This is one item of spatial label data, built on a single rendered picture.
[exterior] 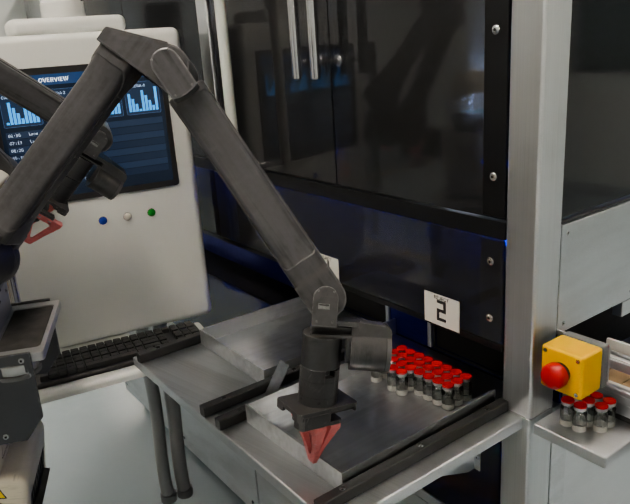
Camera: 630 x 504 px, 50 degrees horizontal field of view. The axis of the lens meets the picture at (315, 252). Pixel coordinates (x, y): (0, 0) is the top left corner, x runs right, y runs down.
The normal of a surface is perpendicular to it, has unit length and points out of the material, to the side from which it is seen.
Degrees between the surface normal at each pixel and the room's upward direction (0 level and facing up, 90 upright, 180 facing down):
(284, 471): 0
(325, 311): 74
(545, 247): 90
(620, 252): 90
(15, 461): 8
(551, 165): 90
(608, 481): 90
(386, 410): 0
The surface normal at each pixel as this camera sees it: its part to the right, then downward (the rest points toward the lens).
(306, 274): -0.04, 0.07
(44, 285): 0.44, 0.25
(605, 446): -0.07, -0.95
